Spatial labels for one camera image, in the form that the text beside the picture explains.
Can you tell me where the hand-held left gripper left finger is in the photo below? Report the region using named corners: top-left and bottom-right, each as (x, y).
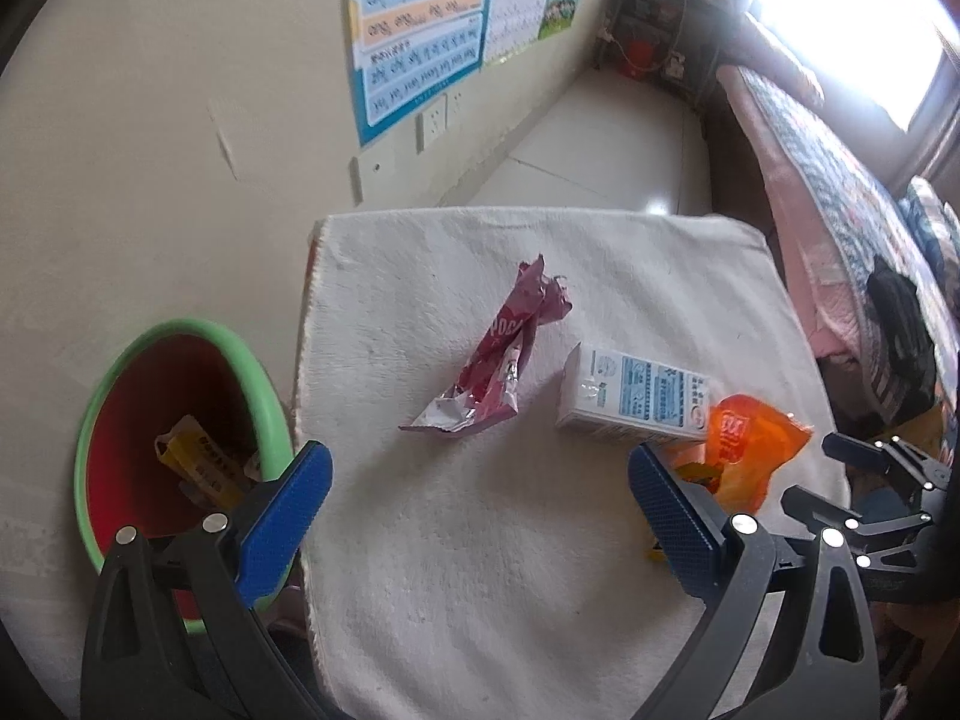
top-left (79, 441), bottom-right (335, 720)

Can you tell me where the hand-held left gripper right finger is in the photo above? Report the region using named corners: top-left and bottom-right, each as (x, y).
top-left (628, 441), bottom-right (880, 720)

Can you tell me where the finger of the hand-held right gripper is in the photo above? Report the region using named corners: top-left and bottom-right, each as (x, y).
top-left (780, 486), bottom-right (936, 565)
top-left (821, 431), bottom-right (955, 494)

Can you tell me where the yellow snack packet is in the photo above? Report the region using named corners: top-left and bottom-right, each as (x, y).
top-left (154, 414), bottom-right (252, 512)

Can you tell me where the orange plastic wrapper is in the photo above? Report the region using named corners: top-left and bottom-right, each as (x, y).
top-left (664, 392), bottom-right (815, 515)

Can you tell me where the green-rimmed red bin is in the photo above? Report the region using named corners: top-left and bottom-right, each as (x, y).
top-left (73, 319), bottom-right (297, 635)

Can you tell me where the dark pink foil wrapper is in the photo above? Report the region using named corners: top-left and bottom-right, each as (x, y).
top-left (397, 255), bottom-right (575, 437)

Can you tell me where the dark cloth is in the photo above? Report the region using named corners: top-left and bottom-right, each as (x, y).
top-left (866, 255), bottom-right (940, 421)

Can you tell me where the white and blue milk carton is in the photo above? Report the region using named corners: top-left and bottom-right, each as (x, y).
top-left (555, 341), bottom-right (712, 443)

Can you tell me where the white fleece cloth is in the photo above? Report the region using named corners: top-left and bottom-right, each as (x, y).
top-left (291, 206), bottom-right (852, 720)

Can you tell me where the bed with patterned quilt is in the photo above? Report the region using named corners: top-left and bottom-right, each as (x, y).
top-left (716, 64), bottom-right (960, 421)

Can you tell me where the bright window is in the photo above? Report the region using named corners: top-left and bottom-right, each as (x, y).
top-left (750, 0), bottom-right (955, 128)

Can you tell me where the red bucket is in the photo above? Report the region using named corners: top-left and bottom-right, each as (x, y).
top-left (619, 37), bottom-right (661, 80)

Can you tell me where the dark storage shelf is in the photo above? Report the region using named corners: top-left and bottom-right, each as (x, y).
top-left (596, 0), bottom-right (722, 102)

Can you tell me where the white wall plate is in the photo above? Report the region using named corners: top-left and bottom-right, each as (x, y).
top-left (351, 142), bottom-right (398, 205)

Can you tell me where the blue striped wall poster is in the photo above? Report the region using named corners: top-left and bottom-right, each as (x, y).
top-left (341, 0), bottom-right (492, 149)

